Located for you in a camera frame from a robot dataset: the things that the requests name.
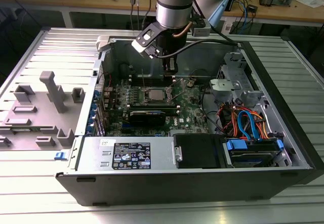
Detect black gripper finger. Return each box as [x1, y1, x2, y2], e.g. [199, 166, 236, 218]
[161, 57, 179, 77]

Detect metal socket cover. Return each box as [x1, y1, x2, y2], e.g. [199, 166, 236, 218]
[166, 78, 188, 101]

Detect silver CPU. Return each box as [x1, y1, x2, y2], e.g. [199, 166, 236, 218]
[148, 88, 167, 102]

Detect blue slot retainer clips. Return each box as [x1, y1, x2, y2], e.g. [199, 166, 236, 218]
[86, 91, 100, 137]

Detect black drive bay cover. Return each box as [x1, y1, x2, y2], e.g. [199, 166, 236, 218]
[173, 133, 226, 169]

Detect black RAM stick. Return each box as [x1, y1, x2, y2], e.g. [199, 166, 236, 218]
[129, 103, 181, 116]

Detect green motherboard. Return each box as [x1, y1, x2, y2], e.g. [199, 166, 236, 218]
[101, 76, 212, 138]

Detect black graphics card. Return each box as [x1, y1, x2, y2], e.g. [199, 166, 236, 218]
[122, 109, 168, 127]

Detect white code label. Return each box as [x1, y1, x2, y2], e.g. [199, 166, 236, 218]
[222, 20, 233, 34]

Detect grey case latch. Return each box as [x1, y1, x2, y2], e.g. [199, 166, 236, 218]
[96, 35, 111, 52]

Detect silver metal drive cage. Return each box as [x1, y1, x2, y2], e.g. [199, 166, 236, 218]
[216, 51, 270, 108]

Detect silver drive latch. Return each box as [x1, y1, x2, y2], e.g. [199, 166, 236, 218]
[173, 145, 183, 162]

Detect black power supply label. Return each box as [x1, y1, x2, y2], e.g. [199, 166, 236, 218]
[113, 143, 151, 170]

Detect wooden desk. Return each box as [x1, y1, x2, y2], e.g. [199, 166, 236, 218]
[0, 0, 324, 29]

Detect hard disk in blue carrier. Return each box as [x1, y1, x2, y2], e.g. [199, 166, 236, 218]
[222, 137, 286, 168]

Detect silver power supply unit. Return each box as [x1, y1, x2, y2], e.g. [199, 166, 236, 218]
[75, 136, 176, 171]

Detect black PC case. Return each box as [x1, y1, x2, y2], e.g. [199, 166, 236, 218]
[55, 33, 324, 207]

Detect grey parts rack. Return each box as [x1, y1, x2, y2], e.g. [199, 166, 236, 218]
[0, 71, 86, 152]

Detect white paper sheet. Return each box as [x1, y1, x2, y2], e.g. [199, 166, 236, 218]
[296, 0, 324, 9]

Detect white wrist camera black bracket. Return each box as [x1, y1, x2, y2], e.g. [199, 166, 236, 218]
[131, 23, 163, 60]

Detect black camera cable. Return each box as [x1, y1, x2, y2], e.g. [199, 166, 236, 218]
[155, 38, 241, 58]

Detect blue wire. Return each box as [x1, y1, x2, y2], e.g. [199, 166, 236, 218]
[237, 109, 262, 141]

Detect orange wire bundle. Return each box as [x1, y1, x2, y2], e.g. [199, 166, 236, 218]
[218, 102, 271, 140]

